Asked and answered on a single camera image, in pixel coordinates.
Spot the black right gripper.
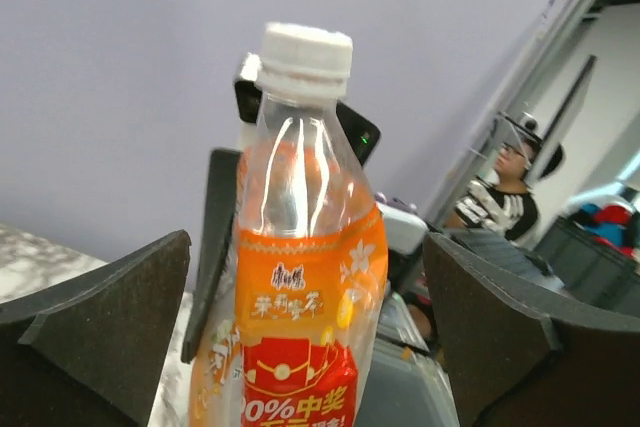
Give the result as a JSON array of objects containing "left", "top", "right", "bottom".
[{"left": 336, "top": 102, "right": 381, "bottom": 165}]

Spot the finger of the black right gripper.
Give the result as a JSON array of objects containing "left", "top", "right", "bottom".
[{"left": 181, "top": 148, "right": 240, "bottom": 363}]

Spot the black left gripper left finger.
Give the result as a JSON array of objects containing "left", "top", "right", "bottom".
[{"left": 1, "top": 230, "right": 191, "bottom": 426}]

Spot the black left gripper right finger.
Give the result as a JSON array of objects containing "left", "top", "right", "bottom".
[{"left": 423, "top": 234, "right": 639, "bottom": 426}]

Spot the large orange juice bottle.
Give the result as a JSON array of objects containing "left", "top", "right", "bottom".
[{"left": 188, "top": 22, "right": 388, "bottom": 426}]

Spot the grey storage crate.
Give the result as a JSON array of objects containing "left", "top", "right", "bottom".
[{"left": 534, "top": 217, "right": 639, "bottom": 317}]

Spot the seated person striped shirt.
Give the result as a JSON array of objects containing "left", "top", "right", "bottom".
[{"left": 444, "top": 115, "right": 544, "bottom": 246}]

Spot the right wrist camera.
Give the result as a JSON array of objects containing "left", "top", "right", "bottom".
[{"left": 233, "top": 53, "right": 262, "bottom": 151}]

